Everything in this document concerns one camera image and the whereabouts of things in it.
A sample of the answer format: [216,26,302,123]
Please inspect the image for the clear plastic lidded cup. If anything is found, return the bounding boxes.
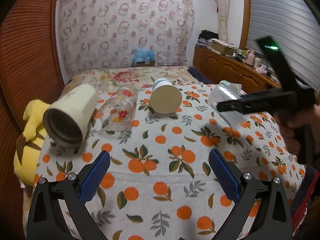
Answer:
[208,84,244,129]

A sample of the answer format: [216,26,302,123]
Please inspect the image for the brown cardboard box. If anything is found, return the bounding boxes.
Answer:
[137,60,156,67]

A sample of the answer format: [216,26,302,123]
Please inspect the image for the yellow plush toy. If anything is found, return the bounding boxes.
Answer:
[13,99,50,187]

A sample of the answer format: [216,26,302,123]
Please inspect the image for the floral bed cover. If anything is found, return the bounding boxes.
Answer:
[63,66,201,94]

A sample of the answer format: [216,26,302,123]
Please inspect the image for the white square mug green label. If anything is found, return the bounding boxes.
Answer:
[219,80,242,95]

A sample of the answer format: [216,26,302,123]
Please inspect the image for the white paper cup blue stripes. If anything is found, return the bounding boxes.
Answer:
[150,78,182,114]

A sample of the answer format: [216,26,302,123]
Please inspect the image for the floral clear glass cup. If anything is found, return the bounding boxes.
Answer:
[98,83,138,132]

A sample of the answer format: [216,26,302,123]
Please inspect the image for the cream lace side curtain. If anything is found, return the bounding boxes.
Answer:
[217,0,230,42]

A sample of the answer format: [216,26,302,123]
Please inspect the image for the pink kettle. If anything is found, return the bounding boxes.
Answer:
[245,49,255,67]

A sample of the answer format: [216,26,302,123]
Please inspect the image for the blue plastic bag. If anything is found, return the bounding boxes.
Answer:
[132,49,156,66]

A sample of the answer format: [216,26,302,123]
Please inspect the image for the wooden sideboard cabinet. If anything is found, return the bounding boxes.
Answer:
[193,46,280,94]

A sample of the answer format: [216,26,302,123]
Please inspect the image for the stack of folded clothes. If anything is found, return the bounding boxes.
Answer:
[196,30,219,48]

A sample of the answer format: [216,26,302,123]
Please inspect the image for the pink tissue pack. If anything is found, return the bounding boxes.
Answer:
[255,64,267,75]

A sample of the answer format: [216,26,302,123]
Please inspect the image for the brown louvered wardrobe door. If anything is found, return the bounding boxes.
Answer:
[0,0,66,131]

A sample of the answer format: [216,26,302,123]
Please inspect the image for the patterned lace curtain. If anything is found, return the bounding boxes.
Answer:
[57,0,195,76]

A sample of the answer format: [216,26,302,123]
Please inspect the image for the person's right hand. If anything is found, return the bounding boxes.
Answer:
[274,105,320,155]

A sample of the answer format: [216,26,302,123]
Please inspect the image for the cardboard box on cabinet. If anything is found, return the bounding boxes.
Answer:
[210,41,236,55]

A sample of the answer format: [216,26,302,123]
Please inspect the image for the grey window shutter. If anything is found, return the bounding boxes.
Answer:
[246,0,319,89]

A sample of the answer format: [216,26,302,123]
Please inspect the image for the orange print table cloth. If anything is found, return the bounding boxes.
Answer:
[33,84,306,239]

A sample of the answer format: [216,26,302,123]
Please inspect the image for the cream insulated mug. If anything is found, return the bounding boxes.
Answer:
[43,84,98,148]

